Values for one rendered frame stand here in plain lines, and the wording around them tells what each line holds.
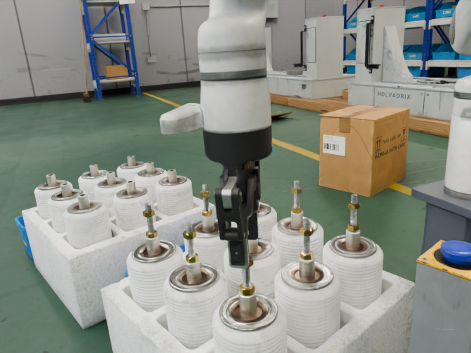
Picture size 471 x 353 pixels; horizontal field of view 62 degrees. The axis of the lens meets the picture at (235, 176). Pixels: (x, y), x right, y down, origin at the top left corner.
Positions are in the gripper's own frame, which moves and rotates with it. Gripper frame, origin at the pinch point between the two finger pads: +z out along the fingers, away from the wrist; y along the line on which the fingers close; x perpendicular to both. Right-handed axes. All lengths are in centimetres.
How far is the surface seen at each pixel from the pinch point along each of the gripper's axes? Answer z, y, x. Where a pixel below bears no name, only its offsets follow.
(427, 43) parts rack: -13, 574, -149
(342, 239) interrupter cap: 9.9, 20.8, -12.4
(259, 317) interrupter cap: 9.9, -1.0, -1.5
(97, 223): 13, 30, 40
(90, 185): 11, 51, 54
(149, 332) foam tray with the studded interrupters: 17.6, 3.3, 16.3
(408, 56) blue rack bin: 4, 606, -131
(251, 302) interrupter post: 7.9, -0.7, -0.5
